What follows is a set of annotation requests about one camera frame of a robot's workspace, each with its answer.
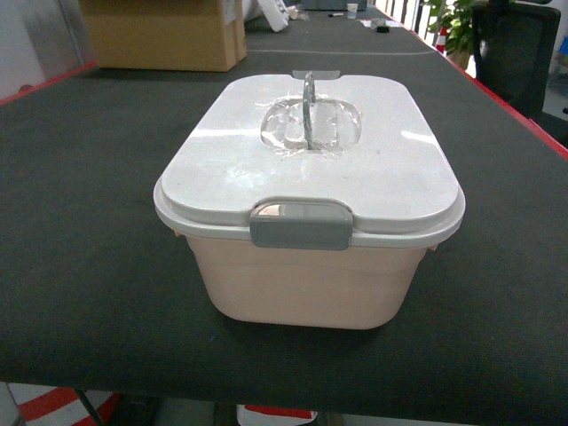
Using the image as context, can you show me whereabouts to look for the white box lid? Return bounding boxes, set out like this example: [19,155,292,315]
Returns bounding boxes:
[154,75,466,249]

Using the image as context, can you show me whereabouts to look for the pink plastic storage box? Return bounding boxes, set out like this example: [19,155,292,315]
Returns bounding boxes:
[185,236,436,330]

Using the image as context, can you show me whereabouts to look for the brown cardboard box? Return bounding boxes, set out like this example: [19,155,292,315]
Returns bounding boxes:
[79,1,247,72]

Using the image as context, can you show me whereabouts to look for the red white traffic cone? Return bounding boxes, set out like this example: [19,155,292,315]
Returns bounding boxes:
[8,383,120,425]
[236,405,318,426]

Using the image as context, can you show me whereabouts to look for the grey plastic crate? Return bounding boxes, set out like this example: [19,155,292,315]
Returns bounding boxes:
[299,0,367,12]

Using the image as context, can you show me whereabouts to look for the white paper cup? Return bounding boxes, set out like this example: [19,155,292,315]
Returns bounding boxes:
[346,3,359,20]

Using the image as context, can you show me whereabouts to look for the far red white cone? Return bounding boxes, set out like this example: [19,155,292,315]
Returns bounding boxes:
[435,27,447,54]

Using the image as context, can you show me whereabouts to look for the green potted plant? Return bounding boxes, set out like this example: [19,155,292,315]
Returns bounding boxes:
[420,0,475,70]

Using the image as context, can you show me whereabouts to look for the black office chair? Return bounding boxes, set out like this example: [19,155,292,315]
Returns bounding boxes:
[471,1,567,146]

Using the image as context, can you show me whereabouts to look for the red metal table frame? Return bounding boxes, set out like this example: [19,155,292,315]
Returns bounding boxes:
[1,12,567,170]

